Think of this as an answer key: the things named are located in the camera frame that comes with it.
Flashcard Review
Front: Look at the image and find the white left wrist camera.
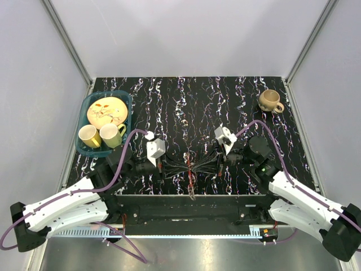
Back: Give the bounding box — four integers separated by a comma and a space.
145, 131, 166, 167

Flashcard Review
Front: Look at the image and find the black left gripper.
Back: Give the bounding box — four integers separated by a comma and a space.
120, 150, 190, 183

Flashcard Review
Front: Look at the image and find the beige ceramic cup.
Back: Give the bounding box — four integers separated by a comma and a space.
258, 89, 284, 113

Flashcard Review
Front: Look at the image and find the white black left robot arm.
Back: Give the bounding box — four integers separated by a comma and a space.
10, 142, 190, 252

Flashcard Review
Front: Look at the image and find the teal plastic bin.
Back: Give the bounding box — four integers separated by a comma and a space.
77, 90, 132, 143

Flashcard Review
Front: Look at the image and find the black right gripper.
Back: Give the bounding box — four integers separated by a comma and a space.
191, 139, 257, 176

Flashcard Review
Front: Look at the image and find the cream floral plate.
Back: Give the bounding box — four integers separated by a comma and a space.
87, 97, 128, 130

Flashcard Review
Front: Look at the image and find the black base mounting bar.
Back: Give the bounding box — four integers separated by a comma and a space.
105, 195, 275, 238

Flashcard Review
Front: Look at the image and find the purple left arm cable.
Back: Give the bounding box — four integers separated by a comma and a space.
0, 129, 149, 263

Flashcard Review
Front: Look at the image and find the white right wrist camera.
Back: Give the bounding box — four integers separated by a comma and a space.
214, 126, 237, 156

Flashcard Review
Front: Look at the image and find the yellow mug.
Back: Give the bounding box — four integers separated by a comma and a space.
78, 125, 102, 148
99, 123, 126, 148

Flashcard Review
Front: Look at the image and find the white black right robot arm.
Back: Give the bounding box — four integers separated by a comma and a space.
191, 135, 360, 262

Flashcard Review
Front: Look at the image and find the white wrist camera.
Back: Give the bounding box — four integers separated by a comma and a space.
214, 126, 237, 156
145, 131, 166, 167

